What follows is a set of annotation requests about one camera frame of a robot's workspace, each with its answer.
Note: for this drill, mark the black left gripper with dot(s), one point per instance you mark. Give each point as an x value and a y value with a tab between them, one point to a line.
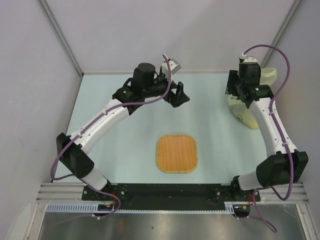
181	97

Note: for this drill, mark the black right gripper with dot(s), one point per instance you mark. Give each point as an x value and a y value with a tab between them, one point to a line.
233	76

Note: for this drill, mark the pale green plastic bag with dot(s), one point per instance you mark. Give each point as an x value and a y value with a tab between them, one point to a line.
239	109

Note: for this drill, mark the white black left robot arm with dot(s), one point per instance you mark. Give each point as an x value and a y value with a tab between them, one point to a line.
73	150

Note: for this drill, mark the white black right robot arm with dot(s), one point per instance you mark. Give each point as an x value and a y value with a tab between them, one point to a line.
284	163

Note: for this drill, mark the orange woven wicker tray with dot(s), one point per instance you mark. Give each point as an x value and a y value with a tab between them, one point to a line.
177	154

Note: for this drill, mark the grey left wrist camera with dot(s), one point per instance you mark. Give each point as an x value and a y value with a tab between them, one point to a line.
174	66

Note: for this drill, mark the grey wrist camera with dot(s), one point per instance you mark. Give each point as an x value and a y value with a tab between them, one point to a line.
174	66
244	59

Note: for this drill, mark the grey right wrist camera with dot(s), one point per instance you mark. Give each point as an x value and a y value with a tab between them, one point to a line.
244	59

